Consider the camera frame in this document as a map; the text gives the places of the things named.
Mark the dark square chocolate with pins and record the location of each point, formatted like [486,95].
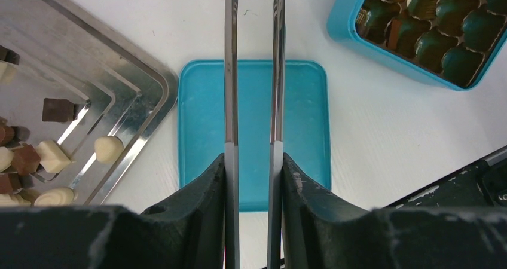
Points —
[58,110]

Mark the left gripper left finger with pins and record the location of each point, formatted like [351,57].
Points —
[185,230]

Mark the metal serving tongs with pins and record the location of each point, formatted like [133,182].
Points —
[231,155]

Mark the stainless steel tray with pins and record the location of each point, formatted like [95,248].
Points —
[63,52]

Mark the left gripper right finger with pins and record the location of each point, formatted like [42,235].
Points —
[321,230]

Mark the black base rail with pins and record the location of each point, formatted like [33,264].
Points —
[481,183]

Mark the teal box lid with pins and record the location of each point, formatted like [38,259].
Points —
[201,123]

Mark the teal chocolate box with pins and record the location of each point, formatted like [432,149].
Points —
[452,42]

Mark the white swirl chocolate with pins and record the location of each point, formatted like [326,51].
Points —
[61,196]

